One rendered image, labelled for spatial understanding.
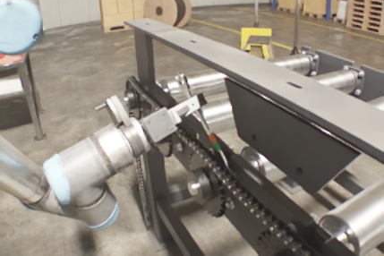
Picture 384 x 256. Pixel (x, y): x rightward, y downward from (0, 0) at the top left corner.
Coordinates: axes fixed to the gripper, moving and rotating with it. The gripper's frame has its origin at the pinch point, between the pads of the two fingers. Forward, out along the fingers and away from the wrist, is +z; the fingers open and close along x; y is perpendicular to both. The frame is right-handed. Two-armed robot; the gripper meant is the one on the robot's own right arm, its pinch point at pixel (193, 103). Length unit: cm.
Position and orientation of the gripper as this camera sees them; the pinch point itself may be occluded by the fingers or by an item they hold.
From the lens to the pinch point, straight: 65.3
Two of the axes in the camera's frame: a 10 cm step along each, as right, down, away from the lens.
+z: 8.0, -4.6, 3.8
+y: 4.7, 8.8, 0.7
